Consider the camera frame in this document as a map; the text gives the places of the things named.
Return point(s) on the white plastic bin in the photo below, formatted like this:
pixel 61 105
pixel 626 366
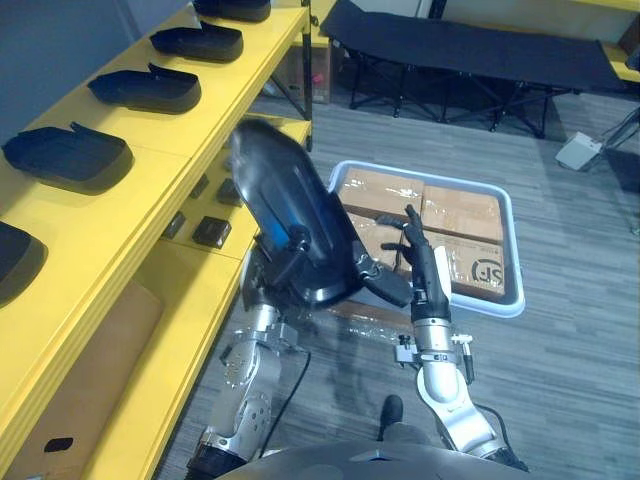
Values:
pixel 514 260

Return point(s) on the flat cardboard with plastic wrap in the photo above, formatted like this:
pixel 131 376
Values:
pixel 365 325

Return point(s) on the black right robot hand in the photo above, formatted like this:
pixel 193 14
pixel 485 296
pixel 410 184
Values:
pixel 425 280

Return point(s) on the dark robot torso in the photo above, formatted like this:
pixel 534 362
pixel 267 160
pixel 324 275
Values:
pixel 370 462

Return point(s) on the yellow storage shelf with boxes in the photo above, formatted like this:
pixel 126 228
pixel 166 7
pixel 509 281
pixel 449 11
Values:
pixel 622 65

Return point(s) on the dark robot foot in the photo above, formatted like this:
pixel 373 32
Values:
pixel 391 412

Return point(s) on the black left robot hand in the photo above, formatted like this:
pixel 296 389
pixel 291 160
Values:
pixel 390 290

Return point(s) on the small black part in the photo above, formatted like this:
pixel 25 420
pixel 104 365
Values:
pixel 229 192
pixel 200 186
pixel 212 231
pixel 175 225

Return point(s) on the white flat box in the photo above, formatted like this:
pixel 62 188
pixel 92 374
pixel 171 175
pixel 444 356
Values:
pixel 579 150

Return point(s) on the long yellow shelf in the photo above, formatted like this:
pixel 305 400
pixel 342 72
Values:
pixel 100 215

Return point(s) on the black folding cot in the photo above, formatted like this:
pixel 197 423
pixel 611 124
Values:
pixel 475 45

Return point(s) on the black tripod stand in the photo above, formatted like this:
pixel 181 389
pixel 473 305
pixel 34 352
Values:
pixel 622 125

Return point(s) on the black plastic housing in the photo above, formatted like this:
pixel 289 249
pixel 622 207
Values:
pixel 145 90
pixel 17 260
pixel 65 157
pixel 285 185
pixel 200 42
pixel 230 9

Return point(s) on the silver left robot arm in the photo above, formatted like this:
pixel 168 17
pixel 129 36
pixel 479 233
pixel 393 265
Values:
pixel 250 360

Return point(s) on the cardboard box with black logo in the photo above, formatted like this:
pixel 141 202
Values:
pixel 475 270

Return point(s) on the brown storage box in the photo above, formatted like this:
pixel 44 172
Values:
pixel 315 70

